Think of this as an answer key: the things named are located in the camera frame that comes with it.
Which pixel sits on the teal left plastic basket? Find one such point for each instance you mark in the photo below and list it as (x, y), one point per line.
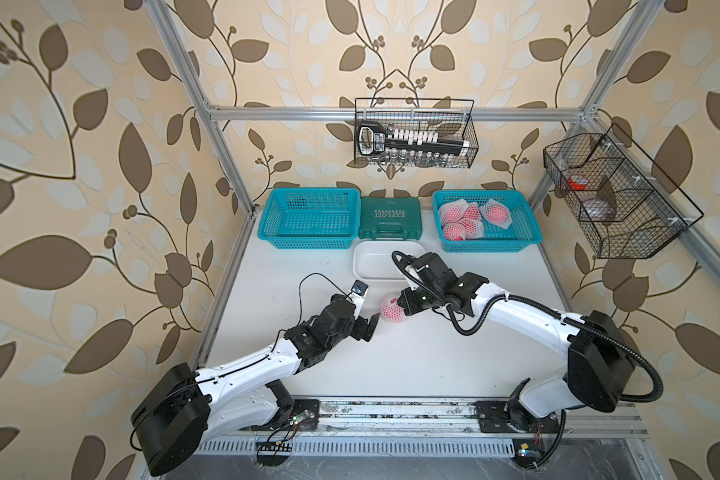
(311, 218)

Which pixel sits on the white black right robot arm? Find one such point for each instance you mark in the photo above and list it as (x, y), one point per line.
(600, 371)

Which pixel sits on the teal plastic basket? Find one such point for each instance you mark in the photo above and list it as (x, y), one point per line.
(522, 232)
(311, 218)

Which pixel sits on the black wire basket right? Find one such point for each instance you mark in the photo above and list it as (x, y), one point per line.
(634, 205)

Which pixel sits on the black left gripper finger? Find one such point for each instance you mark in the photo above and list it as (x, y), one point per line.
(370, 328)
(360, 333)

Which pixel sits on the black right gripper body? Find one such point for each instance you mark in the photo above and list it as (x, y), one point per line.
(430, 296)

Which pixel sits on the netted apple front middle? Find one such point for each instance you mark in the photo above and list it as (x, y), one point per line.
(473, 229)

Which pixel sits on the red object in wire basket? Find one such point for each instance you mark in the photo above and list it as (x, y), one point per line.
(577, 182)

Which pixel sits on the black wire basket back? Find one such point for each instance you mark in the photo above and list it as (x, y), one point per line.
(450, 118)

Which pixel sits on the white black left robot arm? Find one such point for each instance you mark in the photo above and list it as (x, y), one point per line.
(188, 407)

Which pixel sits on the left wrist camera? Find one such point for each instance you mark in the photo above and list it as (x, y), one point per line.
(359, 291)

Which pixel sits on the teal right plastic basket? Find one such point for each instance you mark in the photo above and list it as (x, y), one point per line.
(522, 232)

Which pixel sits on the white plastic tray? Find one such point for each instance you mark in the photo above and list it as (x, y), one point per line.
(372, 260)

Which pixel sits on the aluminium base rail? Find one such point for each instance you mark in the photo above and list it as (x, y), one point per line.
(459, 417)

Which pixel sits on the green plastic tool case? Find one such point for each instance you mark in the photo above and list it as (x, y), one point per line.
(390, 219)

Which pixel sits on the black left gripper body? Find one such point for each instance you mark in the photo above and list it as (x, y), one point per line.
(350, 324)

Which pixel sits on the black wire basket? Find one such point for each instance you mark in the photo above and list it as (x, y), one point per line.
(634, 205)
(450, 118)

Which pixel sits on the black white tool in basket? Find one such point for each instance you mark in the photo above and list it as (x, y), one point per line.
(373, 139)

